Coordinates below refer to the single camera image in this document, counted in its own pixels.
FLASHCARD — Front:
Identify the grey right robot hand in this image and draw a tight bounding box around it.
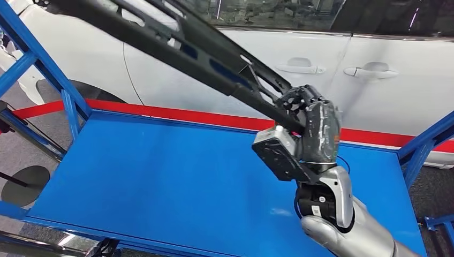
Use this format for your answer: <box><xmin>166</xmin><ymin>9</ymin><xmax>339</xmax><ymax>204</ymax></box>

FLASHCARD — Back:
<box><xmin>275</xmin><ymin>84</ymin><xmax>343</xmax><ymax>165</ymax></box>

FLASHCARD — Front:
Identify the black plastic car part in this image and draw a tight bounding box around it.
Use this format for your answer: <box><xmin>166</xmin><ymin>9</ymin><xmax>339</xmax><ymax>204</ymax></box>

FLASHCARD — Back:
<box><xmin>33</xmin><ymin>0</ymin><xmax>306</xmax><ymax>136</ymax></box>

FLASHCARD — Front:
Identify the blue metal shelf rack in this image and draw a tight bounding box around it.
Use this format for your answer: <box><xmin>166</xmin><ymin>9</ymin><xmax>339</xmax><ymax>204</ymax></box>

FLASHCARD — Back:
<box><xmin>423</xmin><ymin>214</ymin><xmax>454</xmax><ymax>257</ymax></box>
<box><xmin>0</xmin><ymin>0</ymin><xmax>454</xmax><ymax>257</ymax></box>

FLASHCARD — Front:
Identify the white car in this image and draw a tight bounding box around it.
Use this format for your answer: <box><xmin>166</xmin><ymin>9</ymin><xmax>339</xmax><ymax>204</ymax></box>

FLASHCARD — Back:
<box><xmin>0</xmin><ymin>0</ymin><xmax>454</xmax><ymax>170</ymax></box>

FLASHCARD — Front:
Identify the long red barrier belt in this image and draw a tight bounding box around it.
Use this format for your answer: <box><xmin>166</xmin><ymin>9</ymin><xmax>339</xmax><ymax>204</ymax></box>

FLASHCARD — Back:
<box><xmin>12</xmin><ymin>99</ymin><xmax>454</xmax><ymax>154</ymax></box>

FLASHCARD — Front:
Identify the chrome stanchion holding red belts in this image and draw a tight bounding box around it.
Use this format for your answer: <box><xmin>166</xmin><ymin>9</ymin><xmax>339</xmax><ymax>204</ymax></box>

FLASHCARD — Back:
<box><xmin>0</xmin><ymin>100</ymin><xmax>67</xmax><ymax>163</ymax></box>

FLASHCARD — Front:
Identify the thin stanchion with dark base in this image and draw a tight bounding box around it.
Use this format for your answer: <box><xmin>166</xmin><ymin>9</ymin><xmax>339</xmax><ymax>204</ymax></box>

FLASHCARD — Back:
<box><xmin>0</xmin><ymin>165</ymin><xmax>51</xmax><ymax>208</ymax></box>

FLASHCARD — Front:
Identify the chrome stanchion with chrome base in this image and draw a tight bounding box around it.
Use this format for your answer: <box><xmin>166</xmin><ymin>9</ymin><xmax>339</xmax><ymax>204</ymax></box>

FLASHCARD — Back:
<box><xmin>0</xmin><ymin>230</ymin><xmax>93</xmax><ymax>257</ymax></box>

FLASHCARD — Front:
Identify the black camera cable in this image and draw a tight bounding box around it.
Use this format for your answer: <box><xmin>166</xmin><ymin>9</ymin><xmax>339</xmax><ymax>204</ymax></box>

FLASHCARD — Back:
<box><xmin>335</xmin><ymin>155</ymin><xmax>352</xmax><ymax>175</ymax></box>

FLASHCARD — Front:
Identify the white car door handle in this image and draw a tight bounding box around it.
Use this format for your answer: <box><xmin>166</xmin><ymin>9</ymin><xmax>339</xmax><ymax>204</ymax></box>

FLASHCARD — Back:
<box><xmin>343</xmin><ymin>62</ymin><xmax>400</xmax><ymax>79</ymax></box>
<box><xmin>276</xmin><ymin>57</ymin><xmax>326</xmax><ymax>75</ymax></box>

